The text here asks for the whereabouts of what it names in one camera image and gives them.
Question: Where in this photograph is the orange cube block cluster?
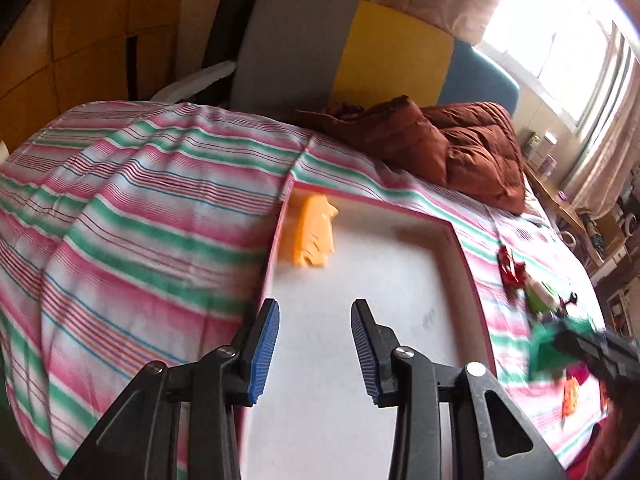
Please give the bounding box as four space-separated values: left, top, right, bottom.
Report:
562 376 580 418

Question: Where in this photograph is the green plastic stand piece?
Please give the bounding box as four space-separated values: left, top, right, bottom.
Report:
528 318 593 379

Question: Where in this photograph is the brown pumpkin figure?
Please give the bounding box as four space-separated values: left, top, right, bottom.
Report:
555 292 578 318

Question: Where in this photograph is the green white plug-in device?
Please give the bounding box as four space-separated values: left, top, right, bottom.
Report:
525 280 561 314

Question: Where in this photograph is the yellow orange plastic comb piece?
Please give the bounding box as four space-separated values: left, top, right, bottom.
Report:
293 194 338 268

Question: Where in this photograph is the red puzzle piece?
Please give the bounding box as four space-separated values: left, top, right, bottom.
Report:
497 245 527 289

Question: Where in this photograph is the white tray with pink rim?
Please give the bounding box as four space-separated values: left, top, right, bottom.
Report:
241 183 495 479

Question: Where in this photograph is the wooden side shelf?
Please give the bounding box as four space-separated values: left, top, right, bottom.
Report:
519 159 632 271

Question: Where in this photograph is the striped pink green bedsheet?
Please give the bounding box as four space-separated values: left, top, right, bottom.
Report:
1 101 603 474

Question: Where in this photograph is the rust brown quilted blanket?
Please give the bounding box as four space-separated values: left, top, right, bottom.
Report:
295 96 526 216

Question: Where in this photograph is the white box on shelf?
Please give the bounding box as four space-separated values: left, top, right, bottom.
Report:
526 130 556 170

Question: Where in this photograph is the grey yellow blue headboard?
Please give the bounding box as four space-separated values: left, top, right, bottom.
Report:
230 0 520 122

